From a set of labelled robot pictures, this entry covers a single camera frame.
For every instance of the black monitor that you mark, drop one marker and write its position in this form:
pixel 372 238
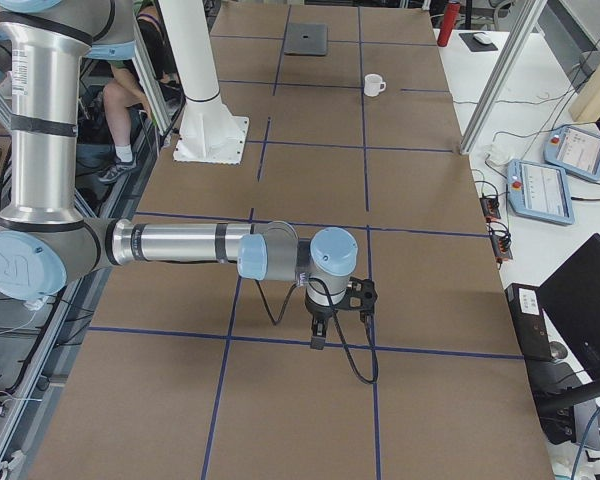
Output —
pixel 571 299

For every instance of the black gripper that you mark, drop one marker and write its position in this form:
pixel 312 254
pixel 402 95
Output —
pixel 320 315

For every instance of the grey closed laptop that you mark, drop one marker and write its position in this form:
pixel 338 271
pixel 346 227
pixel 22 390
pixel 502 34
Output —
pixel 306 39

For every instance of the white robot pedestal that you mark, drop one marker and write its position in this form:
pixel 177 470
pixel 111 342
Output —
pixel 209 132

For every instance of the orange usb hub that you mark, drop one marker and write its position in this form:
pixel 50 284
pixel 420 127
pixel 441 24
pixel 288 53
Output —
pixel 501 245
pixel 490 208

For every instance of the far teach pendant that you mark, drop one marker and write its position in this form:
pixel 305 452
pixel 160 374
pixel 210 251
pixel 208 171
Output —
pixel 575 150

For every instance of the teach pendant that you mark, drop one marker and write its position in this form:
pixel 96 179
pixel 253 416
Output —
pixel 539 191
pixel 575 150

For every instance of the aluminium frame post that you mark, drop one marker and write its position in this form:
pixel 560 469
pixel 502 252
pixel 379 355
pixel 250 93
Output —
pixel 516 41

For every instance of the white computer mouse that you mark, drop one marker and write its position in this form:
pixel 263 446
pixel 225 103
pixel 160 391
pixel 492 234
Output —
pixel 482 38

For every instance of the black computer box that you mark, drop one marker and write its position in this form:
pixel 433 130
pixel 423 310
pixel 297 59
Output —
pixel 563 403

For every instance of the red bottle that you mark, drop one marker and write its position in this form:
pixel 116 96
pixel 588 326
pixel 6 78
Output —
pixel 448 22

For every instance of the white cup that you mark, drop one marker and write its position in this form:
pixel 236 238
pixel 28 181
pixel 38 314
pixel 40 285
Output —
pixel 374 85

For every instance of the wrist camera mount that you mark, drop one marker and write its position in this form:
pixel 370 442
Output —
pixel 360 296

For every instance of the near teach pendant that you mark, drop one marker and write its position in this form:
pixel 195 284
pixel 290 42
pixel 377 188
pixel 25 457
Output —
pixel 539 191

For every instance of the black mouse pad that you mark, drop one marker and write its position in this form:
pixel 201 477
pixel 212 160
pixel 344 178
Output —
pixel 474 46

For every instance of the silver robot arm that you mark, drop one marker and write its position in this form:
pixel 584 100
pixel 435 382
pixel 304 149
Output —
pixel 45 243

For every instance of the seated person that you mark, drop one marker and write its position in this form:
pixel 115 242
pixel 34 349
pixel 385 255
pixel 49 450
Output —
pixel 125 91

